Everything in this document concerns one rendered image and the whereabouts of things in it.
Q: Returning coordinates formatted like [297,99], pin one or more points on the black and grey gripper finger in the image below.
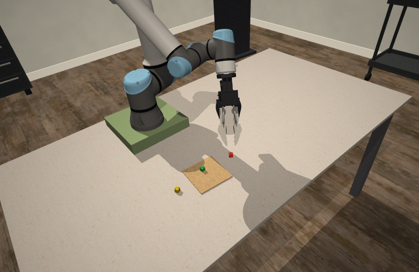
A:
[236,112]
[221,114]

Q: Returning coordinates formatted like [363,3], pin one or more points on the tan flat mat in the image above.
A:
[213,175]

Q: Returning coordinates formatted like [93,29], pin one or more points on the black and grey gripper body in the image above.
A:
[228,97]

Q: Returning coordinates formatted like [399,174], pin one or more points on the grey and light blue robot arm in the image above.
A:
[165,60]

